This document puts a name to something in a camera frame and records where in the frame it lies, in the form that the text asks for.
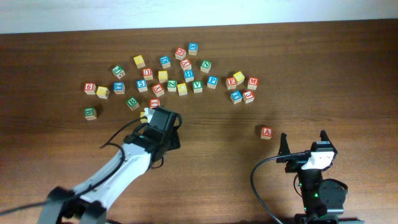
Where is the red M block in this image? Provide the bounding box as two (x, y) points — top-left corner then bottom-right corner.
(248, 77), (259, 90)

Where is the yellow block top left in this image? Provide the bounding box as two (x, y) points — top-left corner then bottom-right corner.
(133, 55), (146, 68)

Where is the red Y block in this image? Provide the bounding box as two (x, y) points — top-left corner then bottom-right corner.
(152, 83), (165, 97)

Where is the blue P block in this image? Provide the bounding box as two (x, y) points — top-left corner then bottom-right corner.
(207, 76), (218, 89)

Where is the red K block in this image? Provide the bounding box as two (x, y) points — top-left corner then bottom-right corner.
(180, 58), (192, 71)

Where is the yellow block far left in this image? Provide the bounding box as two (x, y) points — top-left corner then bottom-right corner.
(96, 86), (109, 99)

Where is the red 3 block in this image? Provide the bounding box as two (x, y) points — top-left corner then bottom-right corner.
(243, 91), (255, 103)

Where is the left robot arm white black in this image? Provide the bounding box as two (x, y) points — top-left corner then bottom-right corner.
(38, 106), (182, 223)

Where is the green J block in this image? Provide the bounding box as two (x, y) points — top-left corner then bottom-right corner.
(111, 65), (125, 79)

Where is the yellow s block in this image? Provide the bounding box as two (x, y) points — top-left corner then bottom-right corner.
(158, 70), (169, 83)
(140, 111), (148, 123)

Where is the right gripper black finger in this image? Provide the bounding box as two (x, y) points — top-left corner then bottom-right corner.
(278, 133), (290, 156)
(320, 130), (331, 143)

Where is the green N block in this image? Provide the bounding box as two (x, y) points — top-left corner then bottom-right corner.
(200, 60), (211, 73)

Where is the red U block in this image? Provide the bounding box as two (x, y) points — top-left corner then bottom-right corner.
(142, 68), (153, 80)

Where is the blue X block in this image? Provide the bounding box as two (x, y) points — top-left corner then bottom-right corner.
(188, 42), (198, 55)

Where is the blue block lower right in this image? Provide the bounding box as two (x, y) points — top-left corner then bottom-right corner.
(230, 91), (243, 104)

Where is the blue 5 block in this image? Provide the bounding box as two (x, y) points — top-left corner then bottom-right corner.
(136, 80), (148, 92)

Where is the yellow block by E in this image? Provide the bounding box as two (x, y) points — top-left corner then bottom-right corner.
(233, 71), (245, 85)

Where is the green b block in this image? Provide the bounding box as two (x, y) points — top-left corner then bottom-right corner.
(126, 97), (139, 111)
(84, 107), (97, 120)

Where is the red I block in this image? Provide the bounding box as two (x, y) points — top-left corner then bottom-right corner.
(149, 98), (160, 109)

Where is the blue D block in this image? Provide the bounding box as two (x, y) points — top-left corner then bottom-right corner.
(159, 55), (171, 69)

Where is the red C block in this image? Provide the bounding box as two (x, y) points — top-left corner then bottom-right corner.
(175, 47), (187, 60)

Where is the yellow C block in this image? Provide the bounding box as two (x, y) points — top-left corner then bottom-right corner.
(177, 83), (188, 96)

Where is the red E block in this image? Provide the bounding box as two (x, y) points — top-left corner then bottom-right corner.
(226, 77), (237, 90)

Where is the green V block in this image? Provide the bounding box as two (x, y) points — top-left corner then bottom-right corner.
(193, 80), (203, 93)

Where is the green Z block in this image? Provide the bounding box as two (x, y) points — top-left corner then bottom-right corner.
(167, 80), (177, 92)

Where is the red A block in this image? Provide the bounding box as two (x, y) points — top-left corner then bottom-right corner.
(261, 127), (273, 139)

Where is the green B block centre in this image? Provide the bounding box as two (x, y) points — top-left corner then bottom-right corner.
(126, 97), (139, 111)

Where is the red 6 block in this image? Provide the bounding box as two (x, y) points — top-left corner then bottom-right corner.
(83, 82), (96, 95)

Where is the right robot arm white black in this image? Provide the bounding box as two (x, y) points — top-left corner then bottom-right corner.
(277, 130), (364, 224)

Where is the blue H block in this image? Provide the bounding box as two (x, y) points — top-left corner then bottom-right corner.
(183, 70), (194, 83)

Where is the green B block far left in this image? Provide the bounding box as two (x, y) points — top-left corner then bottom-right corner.
(84, 107), (97, 120)

